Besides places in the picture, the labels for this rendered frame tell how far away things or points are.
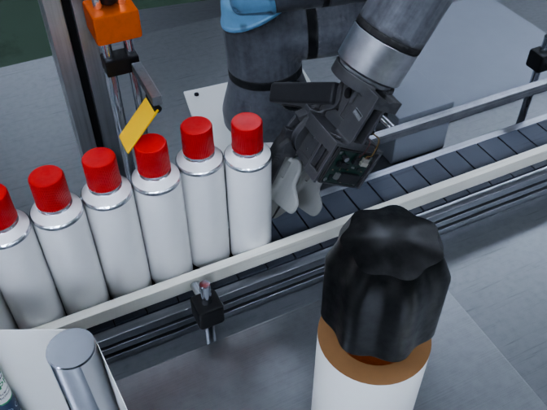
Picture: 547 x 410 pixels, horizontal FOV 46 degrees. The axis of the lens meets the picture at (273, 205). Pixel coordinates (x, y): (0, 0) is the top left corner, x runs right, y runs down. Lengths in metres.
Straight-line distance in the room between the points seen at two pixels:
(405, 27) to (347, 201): 0.30
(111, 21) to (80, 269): 0.25
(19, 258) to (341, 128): 0.35
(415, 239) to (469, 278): 0.46
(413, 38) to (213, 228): 0.30
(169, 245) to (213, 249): 0.07
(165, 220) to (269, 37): 0.36
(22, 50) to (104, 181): 2.46
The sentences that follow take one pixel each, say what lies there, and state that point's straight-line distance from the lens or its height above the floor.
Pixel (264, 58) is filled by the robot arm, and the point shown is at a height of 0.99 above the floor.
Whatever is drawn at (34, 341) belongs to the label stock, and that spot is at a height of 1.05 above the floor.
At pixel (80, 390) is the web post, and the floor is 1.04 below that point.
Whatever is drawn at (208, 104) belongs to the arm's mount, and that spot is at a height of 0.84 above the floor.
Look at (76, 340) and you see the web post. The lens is 0.53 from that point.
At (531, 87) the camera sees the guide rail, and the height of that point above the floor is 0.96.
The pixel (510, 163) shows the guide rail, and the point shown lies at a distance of 0.94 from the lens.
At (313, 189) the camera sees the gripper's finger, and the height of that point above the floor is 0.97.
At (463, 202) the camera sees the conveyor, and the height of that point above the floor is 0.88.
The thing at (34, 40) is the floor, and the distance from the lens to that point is 3.15.
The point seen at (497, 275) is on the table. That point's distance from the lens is 0.91.
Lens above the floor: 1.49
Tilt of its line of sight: 44 degrees down
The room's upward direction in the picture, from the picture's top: straight up
